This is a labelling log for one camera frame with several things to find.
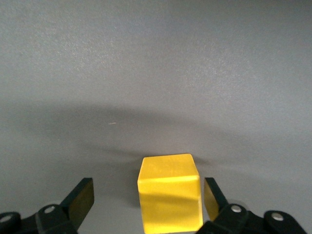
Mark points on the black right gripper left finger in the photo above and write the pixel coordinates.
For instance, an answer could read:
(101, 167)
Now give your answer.
(78, 202)

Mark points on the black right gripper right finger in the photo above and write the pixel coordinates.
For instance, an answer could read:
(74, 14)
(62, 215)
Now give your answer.
(234, 219)

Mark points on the yellow cube block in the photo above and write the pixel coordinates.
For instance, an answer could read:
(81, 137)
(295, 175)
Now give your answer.
(170, 195)

